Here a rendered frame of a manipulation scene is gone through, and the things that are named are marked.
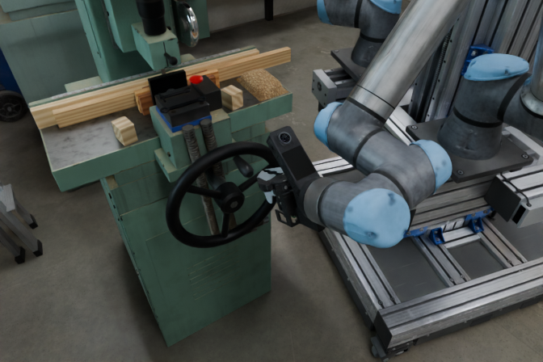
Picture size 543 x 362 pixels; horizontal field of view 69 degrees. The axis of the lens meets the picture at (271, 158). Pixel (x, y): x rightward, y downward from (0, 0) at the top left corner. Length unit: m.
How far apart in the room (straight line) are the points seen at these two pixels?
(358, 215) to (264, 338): 1.14
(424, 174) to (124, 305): 1.40
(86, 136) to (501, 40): 1.05
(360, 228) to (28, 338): 1.51
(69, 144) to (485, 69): 0.93
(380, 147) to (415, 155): 0.05
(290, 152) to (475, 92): 0.51
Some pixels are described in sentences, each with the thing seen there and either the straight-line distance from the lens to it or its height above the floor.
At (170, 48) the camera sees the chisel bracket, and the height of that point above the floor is 1.05.
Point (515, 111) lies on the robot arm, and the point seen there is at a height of 0.98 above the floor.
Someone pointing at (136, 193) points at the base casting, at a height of 0.76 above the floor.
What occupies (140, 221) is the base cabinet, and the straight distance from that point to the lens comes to 1.09.
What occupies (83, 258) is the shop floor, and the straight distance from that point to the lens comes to 1.96.
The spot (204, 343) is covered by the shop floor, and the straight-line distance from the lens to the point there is 1.62.
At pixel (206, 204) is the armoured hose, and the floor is 0.76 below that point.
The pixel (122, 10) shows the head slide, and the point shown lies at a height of 1.11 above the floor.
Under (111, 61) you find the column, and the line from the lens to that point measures 1.22.
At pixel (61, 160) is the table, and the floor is 0.90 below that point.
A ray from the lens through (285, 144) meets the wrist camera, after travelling 0.66.
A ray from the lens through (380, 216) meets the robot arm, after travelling 0.51.
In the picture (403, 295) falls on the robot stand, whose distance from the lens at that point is 1.51.
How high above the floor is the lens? 1.45
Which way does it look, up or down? 40 degrees down
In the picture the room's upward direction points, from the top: straight up
